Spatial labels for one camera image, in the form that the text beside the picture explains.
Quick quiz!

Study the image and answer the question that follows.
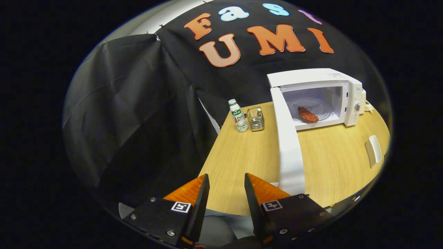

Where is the white rectangular dish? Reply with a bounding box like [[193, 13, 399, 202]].
[[365, 135, 383, 169]]

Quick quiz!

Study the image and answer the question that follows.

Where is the white microwave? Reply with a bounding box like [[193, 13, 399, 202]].
[[266, 68, 364, 196]]

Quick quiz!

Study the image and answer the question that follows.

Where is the grey clothing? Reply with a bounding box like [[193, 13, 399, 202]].
[[199, 209, 256, 247]]

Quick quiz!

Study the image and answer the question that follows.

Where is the white green drink bottle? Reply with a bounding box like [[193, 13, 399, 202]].
[[228, 99, 248, 132]]

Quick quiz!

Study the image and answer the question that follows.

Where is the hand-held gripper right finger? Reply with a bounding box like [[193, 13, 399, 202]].
[[244, 173, 334, 244]]

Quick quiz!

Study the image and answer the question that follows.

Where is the metal wire condiment rack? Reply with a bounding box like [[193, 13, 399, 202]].
[[246, 107, 265, 132]]

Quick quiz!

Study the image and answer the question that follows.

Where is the reddish brown meat piece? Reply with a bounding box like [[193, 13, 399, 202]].
[[298, 107, 319, 123]]

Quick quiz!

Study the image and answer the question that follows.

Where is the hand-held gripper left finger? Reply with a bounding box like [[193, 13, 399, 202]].
[[123, 174, 210, 247]]

